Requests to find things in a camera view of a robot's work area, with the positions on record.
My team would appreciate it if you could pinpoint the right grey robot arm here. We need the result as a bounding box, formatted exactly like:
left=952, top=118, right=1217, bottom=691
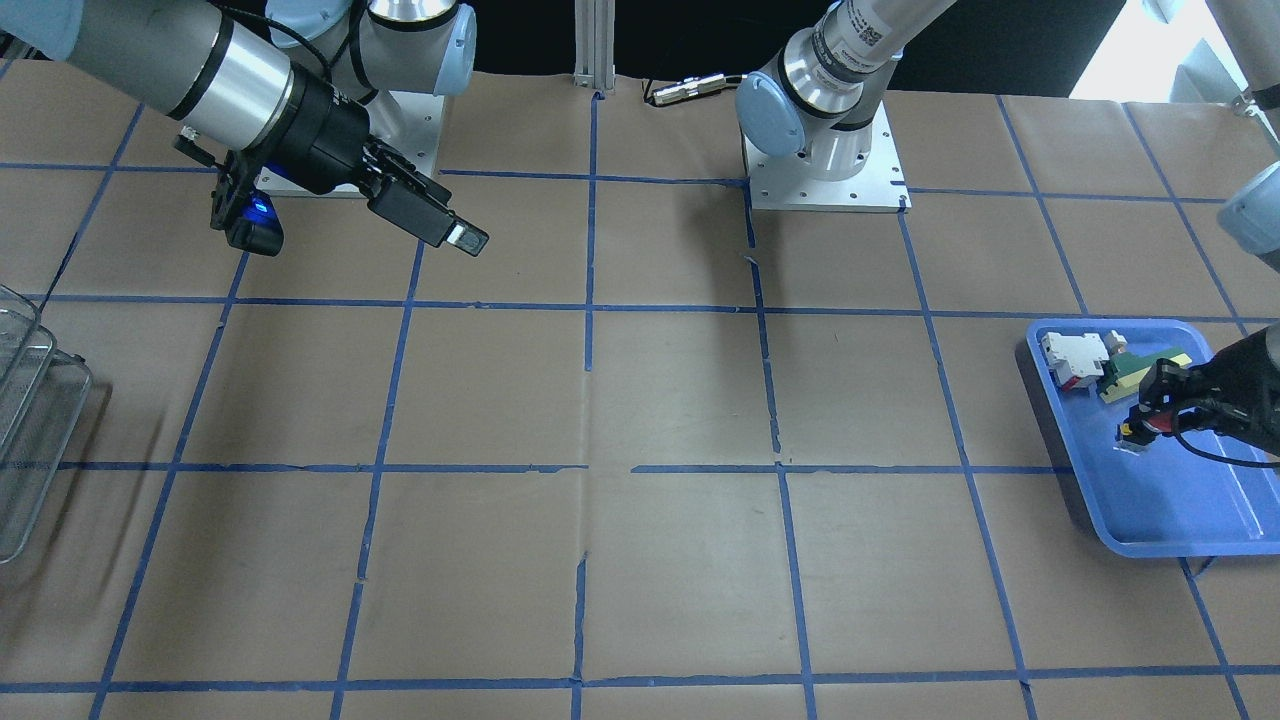
left=3, top=1, right=489, bottom=256

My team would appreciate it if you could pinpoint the aluminium frame post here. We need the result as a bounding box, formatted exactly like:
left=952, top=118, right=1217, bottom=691
left=573, top=0, right=616, bottom=94

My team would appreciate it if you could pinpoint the blue plastic tray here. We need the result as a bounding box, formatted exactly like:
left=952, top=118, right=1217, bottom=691
left=1016, top=318, right=1279, bottom=559

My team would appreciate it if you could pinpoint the metal wire shelf tray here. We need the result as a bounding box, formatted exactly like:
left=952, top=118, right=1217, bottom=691
left=1, top=286, right=93, bottom=564

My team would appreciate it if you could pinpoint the black braided cable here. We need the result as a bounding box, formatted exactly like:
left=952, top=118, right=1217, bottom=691
left=1172, top=400, right=1280, bottom=469

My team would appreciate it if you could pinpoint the red emergency stop button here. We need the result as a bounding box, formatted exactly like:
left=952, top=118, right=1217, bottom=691
left=1115, top=404, right=1172, bottom=454

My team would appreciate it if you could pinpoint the green yellow sponge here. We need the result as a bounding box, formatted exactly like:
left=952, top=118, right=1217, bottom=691
left=1097, top=347, right=1193, bottom=404

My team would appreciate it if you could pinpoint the white circuit breaker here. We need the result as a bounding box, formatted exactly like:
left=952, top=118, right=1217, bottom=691
left=1039, top=331, right=1129, bottom=392

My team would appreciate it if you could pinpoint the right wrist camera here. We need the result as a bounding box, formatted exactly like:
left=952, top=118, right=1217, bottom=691
left=173, top=126, right=285, bottom=258

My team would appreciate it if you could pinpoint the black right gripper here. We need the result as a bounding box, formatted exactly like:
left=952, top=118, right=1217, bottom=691
left=265, top=65, right=489, bottom=258

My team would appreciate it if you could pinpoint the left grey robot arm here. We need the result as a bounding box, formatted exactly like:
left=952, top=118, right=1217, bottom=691
left=733, top=1, right=1277, bottom=457

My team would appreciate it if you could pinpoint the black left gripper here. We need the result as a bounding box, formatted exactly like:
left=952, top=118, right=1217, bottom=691
left=1140, top=325, right=1279, bottom=456

